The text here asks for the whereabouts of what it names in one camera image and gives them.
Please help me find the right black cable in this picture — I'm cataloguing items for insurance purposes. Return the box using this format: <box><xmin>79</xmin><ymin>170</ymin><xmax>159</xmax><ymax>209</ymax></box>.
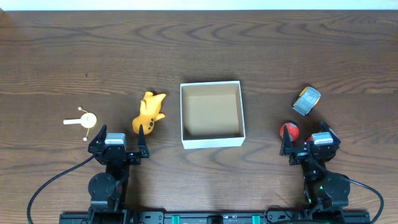
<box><xmin>341</xmin><ymin>175</ymin><xmax>385</xmax><ymax>224</ymax></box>

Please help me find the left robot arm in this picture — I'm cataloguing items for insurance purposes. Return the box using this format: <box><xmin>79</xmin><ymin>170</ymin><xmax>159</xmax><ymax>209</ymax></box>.
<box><xmin>87</xmin><ymin>126</ymin><xmax>149</xmax><ymax>224</ymax></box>

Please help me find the black cable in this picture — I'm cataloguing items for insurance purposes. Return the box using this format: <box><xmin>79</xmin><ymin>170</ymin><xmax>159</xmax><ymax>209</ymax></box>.
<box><xmin>27</xmin><ymin>154</ymin><xmax>96</xmax><ymax>224</ymax></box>
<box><xmin>341</xmin><ymin>175</ymin><xmax>385</xmax><ymax>224</ymax></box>

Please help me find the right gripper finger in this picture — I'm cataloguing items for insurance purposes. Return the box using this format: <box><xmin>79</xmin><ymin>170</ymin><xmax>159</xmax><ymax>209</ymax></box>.
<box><xmin>320</xmin><ymin>121</ymin><xmax>337</xmax><ymax>139</ymax></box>
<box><xmin>280</xmin><ymin>131</ymin><xmax>293</xmax><ymax>155</ymax></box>

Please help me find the grey yellow toy car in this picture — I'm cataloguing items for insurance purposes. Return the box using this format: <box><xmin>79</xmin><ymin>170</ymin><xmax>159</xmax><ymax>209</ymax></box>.
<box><xmin>292</xmin><ymin>86</ymin><xmax>321</xmax><ymax>116</ymax></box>

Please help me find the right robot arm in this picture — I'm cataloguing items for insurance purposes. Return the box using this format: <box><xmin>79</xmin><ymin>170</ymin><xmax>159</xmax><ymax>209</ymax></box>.
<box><xmin>279</xmin><ymin>121</ymin><xmax>350</xmax><ymax>223</ymax></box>

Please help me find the red ball toy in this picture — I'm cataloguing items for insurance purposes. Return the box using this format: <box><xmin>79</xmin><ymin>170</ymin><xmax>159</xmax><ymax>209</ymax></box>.
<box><xmin>279</xmin><ymin>122</ymin><xmax>300</xmax><ymax>141</ymax></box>

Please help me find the left black cable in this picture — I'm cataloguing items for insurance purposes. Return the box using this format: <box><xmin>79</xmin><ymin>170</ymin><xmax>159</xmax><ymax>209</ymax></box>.
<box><xmin>27</xmin><ymin>154</ymin><xmax>96</xmax><ymax>224</ymax></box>

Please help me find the white cardboard box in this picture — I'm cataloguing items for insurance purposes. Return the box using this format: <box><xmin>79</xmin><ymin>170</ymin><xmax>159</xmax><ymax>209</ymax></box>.
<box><xmin>180</xmin><ymin>81</ymin><xmax>246</xmax><ymax>149</ymax></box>

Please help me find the orange rubber dinosaur toy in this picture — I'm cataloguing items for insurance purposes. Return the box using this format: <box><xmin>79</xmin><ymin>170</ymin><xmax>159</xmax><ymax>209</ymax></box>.
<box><xmin>132</xmin><ymin>91</ymin><xmax>166</xmax><ymax>135</ymax></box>

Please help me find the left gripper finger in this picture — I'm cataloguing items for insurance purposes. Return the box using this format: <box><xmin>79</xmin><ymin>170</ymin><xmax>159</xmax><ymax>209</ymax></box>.
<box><xmin>137</xmin><ymin>125</ymin><xmax>147</xmax><ymax>153</ymax></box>
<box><xmin>90</xmin><ymin>124</ymin><xmax>107</xmax><ymax>146</ymax></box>

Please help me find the red toy fire truck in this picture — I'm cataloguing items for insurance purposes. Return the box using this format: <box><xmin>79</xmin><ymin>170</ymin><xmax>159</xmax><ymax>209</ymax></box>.
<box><xmin>305</xmin><ymin>131</ymin><xmax>322</xmax><ymax>142</ymax></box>

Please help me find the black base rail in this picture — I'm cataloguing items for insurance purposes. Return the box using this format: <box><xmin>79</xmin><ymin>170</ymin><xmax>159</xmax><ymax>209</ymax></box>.
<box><xmin>59</xmin><ymin>208</ymin><xmax>371</xmax><ymax>224</ymax></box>

